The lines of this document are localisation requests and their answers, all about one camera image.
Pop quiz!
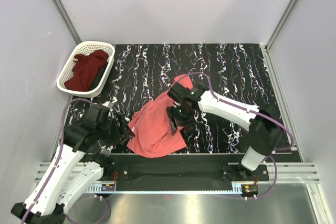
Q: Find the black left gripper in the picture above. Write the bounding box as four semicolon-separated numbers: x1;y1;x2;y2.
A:
97;112;135;146

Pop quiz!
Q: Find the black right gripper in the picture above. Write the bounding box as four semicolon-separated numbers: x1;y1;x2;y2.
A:
166;104;197;136

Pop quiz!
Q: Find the pink t shirt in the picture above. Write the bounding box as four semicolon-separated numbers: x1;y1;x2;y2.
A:
126;74;194;158

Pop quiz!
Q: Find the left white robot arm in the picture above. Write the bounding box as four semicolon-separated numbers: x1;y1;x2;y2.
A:
11;102;134;223

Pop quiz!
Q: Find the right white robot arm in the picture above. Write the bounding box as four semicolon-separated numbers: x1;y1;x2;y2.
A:
166;83;284;182

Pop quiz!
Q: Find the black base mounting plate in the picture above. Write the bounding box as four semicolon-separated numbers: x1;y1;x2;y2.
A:
98;154;269;193

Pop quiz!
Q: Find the black garment in basket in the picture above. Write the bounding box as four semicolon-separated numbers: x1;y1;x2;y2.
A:
89;62;108;91

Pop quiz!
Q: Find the dark red t shirt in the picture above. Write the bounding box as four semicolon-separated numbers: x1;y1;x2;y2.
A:
64;49;109;92

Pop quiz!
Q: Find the white plastic laundry basket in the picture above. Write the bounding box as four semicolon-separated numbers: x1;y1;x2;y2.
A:
57;41;115;98

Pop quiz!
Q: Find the grey slotted cable duct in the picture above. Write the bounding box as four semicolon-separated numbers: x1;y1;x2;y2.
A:
85;183;116;194

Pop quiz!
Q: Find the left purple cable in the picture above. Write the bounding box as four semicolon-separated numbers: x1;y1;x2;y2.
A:
20;98;111;223

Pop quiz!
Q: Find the purple cable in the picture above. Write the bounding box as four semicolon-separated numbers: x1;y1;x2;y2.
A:
187;72;295;199
20;98;111;223

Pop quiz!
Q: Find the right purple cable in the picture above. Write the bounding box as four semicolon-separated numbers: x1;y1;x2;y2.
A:
187;72;295;199

